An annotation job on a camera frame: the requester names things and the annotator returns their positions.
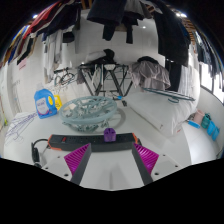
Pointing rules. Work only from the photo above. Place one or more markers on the blue plastic basket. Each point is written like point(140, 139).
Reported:
point(211, 128)
point(216, 134)

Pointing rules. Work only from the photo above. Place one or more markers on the white pillow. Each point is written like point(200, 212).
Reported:
point(160, 113)

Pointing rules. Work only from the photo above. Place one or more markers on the bunch of clothes hangers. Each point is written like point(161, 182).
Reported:
point(65, 78)

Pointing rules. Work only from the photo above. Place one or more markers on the black folding drying rack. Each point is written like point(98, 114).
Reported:
point(111, 78)

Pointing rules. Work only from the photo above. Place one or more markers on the pink bucket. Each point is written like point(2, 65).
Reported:
point(198, 117)

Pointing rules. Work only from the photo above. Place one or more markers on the grey garment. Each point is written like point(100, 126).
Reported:
point(150, 75)

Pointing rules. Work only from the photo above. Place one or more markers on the white crumpled cloth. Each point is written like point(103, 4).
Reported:
point(95, 56)

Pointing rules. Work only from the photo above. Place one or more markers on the round teal peg hanger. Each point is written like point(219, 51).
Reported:
point(86, 111)

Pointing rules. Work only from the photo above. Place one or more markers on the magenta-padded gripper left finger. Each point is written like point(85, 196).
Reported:
point(77, 159)

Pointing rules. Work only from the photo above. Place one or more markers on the blue detergent bottle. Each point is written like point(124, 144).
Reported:
point(44, 105)

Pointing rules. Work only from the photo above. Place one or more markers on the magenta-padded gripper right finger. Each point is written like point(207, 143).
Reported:
point(148, 159)

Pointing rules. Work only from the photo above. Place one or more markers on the purple charger block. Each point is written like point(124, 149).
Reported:
point(109, 135)

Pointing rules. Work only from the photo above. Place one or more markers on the black crumpled cloth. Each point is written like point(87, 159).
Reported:
point(109, 55)

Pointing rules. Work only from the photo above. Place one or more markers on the teal hoop hanger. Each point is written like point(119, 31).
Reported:
point(173, 95)

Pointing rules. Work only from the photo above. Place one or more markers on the yellow caution sign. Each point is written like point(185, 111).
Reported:
point(58, 102)

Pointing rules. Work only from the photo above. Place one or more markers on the row of hanging clothes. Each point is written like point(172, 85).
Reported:
point(170, 30)

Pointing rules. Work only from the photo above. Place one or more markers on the black orange-ended power strip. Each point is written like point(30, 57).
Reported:
point(73, 141)

